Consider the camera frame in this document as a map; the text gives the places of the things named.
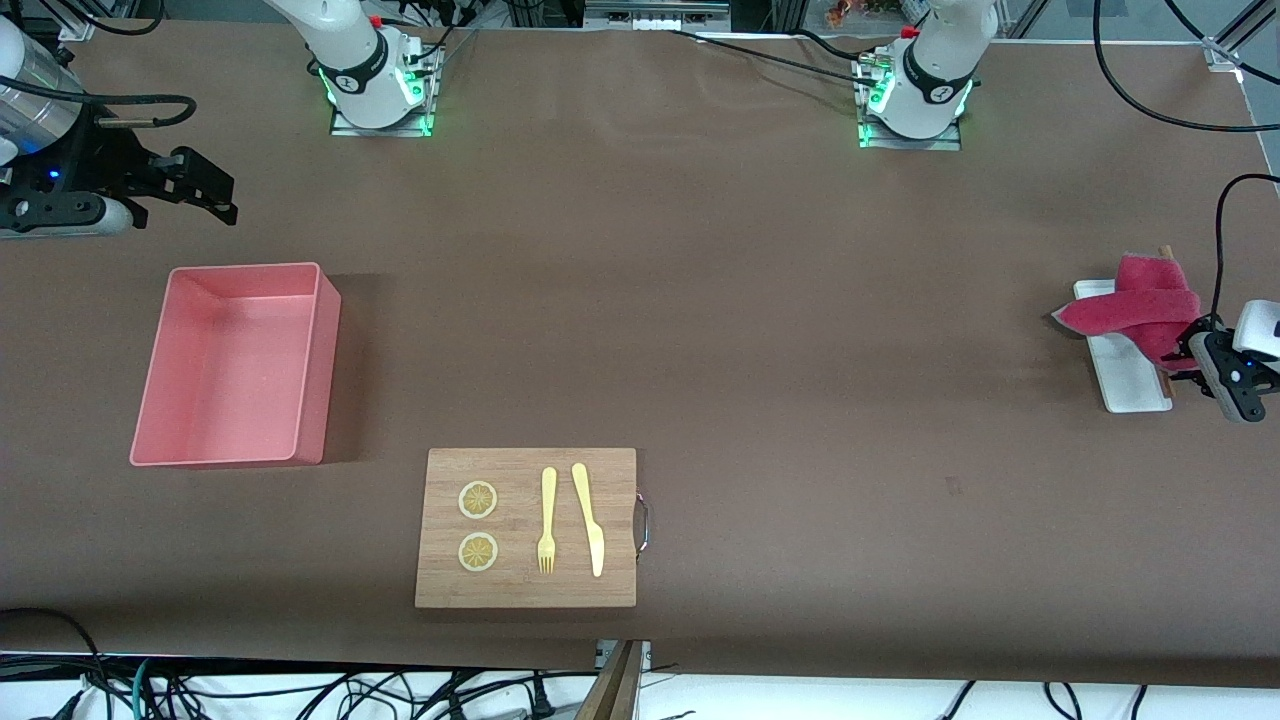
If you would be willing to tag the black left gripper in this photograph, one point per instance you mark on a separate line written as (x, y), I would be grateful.
(1187, 348)

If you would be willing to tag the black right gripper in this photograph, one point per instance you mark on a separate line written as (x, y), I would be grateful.
(112, 160)

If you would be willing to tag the red cloth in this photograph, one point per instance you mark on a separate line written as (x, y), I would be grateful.
(1130, 310)

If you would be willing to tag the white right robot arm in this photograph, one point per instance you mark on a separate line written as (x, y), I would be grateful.
(350, 50)

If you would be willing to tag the white rack with wooden rods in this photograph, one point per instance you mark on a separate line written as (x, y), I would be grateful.
(1130, 385)

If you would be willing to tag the pink plastic bin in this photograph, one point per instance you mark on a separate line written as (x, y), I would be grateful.
(230, 370)

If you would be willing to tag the lemon slice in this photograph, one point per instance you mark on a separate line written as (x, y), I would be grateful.
(478, 552)
(478, 500)

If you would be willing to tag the wooden cutting board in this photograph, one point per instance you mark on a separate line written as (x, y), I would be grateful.
(520, 470)

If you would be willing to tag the yellow plastic fork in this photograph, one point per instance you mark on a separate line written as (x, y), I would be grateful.
(548, 490)

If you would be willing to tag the metal bar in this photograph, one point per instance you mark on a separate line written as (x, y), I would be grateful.
(655, 12)

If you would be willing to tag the yellow plastic knife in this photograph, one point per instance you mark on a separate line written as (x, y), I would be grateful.
(596, 545)

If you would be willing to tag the wooden plank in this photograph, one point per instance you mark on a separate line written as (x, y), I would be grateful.
(615, 690)

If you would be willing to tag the aluminium frame bracket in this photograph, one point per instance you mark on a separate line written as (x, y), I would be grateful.
(78, 22)
(1225, 50)

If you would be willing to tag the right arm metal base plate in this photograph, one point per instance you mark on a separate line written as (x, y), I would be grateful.
(415, 126)

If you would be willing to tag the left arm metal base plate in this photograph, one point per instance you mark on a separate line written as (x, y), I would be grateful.
(950, 143)

